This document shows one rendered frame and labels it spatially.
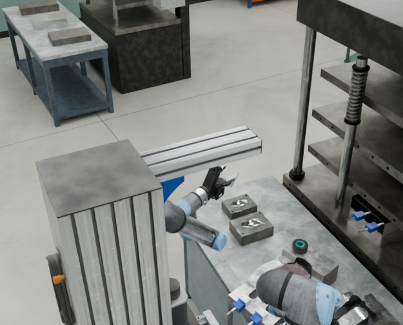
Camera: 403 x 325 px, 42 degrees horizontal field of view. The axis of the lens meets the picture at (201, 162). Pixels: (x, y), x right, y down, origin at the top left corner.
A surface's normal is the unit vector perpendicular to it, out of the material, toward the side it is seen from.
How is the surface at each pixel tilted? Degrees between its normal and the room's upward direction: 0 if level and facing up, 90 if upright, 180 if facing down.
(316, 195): 0
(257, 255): 0
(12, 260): 0
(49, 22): 90
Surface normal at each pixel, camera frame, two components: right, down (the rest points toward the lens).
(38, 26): 0.27, 0.52
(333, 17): -0.91, 0.24
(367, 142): -0.02, -0.83
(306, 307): -0.42, -0.01
